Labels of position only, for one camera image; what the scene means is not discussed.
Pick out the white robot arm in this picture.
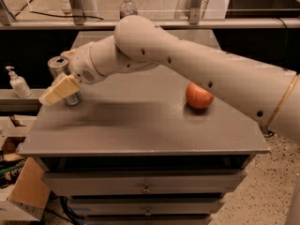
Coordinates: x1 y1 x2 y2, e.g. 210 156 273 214
39 15 300 143

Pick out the red apple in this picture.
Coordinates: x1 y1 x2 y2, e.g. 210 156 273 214
186 82 215 109

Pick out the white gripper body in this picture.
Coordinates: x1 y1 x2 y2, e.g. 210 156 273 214
68 43 105 84

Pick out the silver blue redbull can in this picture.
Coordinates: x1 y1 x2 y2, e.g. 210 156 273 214
47 55 83 107

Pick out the clear plastic water bottle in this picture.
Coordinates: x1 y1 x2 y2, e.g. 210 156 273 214
119 0 138 19

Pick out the black cable on ledge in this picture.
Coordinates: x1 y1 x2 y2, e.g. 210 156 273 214
29 10 105 22

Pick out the open cardboard box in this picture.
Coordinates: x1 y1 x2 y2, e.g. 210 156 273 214
0 115 50 221

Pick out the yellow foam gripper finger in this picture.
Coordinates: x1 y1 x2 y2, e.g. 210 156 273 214
60 49 76 58
38 73 81 105

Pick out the black cable under cabinet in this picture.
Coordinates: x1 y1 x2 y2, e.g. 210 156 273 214
59 196 85 225

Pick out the middle grey drawer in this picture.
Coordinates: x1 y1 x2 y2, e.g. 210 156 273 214
69 197 224 216

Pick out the grey drawer cabinet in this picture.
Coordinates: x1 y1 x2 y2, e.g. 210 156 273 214
18 29 270 225

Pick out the top grey drawer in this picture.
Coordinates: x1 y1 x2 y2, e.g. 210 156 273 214
42 170 247 196

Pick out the grey drawer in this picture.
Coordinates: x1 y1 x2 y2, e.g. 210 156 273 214
42 170 247 196
69 197 224 216

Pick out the white pump sanitizer bottle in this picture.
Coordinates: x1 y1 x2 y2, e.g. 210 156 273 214
6 66 32 98

